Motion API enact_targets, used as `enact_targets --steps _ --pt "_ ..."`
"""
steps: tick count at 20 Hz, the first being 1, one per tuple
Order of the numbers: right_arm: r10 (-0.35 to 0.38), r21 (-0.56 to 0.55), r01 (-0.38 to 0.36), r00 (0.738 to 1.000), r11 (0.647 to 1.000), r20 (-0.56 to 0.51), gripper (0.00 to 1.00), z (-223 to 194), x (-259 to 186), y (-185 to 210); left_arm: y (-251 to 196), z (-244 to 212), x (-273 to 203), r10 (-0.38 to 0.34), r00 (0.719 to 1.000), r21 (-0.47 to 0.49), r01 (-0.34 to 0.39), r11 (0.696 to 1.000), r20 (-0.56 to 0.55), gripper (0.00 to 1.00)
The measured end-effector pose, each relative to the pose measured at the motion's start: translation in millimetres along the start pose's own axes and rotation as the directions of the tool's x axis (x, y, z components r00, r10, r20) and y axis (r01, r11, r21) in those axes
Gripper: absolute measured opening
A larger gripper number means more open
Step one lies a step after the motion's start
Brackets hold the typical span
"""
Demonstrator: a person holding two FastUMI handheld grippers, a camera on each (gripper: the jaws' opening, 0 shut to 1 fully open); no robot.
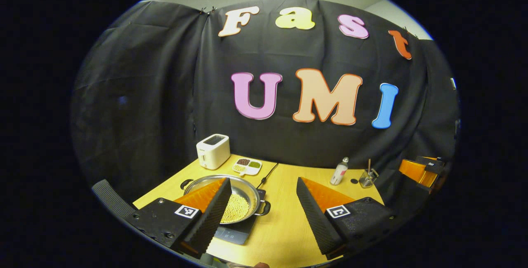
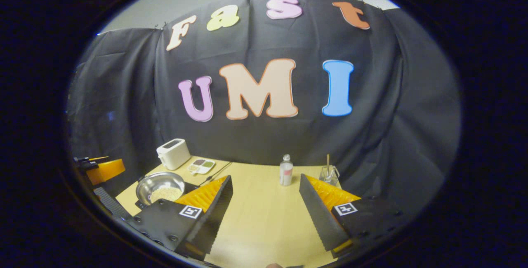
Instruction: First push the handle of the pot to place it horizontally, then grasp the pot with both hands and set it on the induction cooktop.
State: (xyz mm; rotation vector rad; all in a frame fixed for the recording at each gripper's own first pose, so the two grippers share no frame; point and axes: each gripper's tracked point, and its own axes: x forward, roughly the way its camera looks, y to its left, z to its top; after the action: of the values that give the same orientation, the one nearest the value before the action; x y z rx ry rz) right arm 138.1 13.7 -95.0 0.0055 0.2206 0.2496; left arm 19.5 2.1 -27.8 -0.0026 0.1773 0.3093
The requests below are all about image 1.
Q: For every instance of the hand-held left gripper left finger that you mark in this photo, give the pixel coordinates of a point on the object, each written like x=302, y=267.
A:
x=212, y=214

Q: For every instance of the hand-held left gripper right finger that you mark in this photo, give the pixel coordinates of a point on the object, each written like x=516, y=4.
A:
x=315, y=222

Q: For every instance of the pile of soybeans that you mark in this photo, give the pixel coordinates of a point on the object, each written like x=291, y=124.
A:
x=236, y=208

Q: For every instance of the glass jar with stick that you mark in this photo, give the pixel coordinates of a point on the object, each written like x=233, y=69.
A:
x=368, y=178

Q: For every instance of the white toaster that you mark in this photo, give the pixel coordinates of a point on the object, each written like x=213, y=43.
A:
x=212, y=152

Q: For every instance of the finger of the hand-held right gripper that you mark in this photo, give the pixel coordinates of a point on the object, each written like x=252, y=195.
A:
x=416, y=171

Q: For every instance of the black induction cooktop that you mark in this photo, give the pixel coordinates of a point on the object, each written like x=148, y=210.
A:
x=237, y=233

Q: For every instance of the white divided dish of beans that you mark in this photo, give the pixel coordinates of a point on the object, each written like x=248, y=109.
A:
x=247, y=167

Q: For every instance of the small clear bottle white label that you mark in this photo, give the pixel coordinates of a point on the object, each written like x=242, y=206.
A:
x=338, y=173

